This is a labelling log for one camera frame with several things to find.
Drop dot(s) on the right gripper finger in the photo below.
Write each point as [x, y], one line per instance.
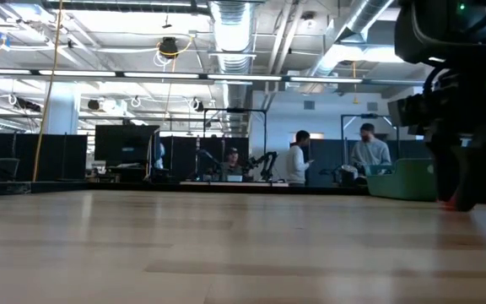
[445, 169]
[479, 177]

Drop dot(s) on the black background robot arm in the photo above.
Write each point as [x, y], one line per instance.
[205, 158]
[268, 164]

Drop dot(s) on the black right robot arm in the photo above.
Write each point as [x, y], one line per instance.
[437, 34]

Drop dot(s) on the green plastic bin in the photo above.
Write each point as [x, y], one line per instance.
[403, 179]

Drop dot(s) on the person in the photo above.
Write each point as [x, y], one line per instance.
[369, 152]
[297, 162]
[231, 169]

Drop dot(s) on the grey ceiling pipe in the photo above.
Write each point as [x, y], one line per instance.
[395, 81]

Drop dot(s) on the black ceiling spotlight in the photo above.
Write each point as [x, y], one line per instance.
[198, 105]
[93, 104]

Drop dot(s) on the black partition panel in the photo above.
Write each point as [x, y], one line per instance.
[184, 156]
[57, 156]

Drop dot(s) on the black round ceiling device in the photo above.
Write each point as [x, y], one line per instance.
[168, 45]

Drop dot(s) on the large black monitor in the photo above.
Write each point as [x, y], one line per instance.
[127, 139]

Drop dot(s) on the white building column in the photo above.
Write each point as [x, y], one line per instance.
[59, 110]

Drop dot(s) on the grey office chair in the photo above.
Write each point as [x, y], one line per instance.
[7, 169]

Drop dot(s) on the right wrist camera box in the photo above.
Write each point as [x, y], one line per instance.
[407, 110]

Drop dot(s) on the black tube frame stand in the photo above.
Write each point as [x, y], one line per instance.
[369, 115]
[234, 110]

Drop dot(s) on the silver round ceiling duct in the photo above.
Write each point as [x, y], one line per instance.
[231, 29]
[365, 17]

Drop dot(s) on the black table frame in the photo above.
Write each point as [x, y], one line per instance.
[99, 186]

